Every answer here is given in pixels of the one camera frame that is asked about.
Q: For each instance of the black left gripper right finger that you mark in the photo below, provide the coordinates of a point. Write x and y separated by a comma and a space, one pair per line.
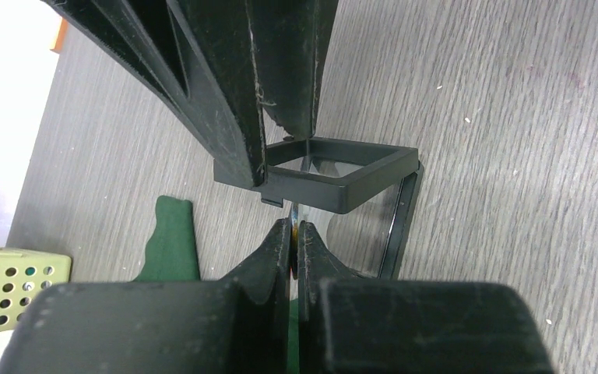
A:
354, 324

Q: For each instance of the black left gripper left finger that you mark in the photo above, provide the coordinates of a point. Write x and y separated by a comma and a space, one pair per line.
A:
237, 324

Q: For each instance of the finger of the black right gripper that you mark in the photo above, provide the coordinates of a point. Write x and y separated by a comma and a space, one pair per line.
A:
291, 40
198, 58

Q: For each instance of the round white brooch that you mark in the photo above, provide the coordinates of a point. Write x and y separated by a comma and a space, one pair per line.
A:
295, 227

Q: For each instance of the white and green t-shirt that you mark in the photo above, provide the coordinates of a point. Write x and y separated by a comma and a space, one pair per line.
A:
171, 252

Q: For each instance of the yellow-green perforated basket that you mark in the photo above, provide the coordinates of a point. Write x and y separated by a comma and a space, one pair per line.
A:
23, 274

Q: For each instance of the wooden block at wall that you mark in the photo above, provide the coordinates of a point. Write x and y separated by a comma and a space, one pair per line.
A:
58, 41

